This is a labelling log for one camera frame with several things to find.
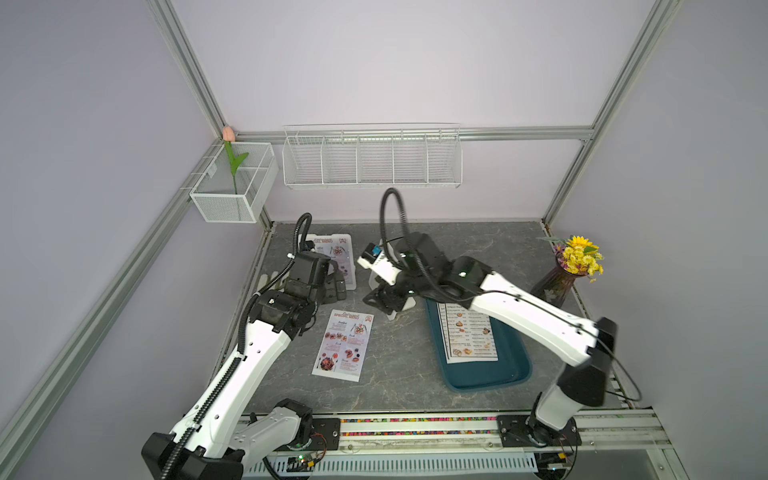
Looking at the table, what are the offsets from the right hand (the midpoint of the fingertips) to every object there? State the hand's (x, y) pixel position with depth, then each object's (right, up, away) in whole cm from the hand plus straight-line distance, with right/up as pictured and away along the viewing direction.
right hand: (371, 287), depth 70 cm
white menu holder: (-10, -4, +29) cm, 31 cm away
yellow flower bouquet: (+54, +7, +8) cm, 56 cm away
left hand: (-13, 0, +4) cm, 13 cm away
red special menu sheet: (-10, -21, +19) cm, 30 cm away
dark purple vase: (+53, -2, +17) cm, 56 cm away
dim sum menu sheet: (+28, -17, +19) cm, 38 cm away
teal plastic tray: (+39, -25, +13) cm, 48 cm away
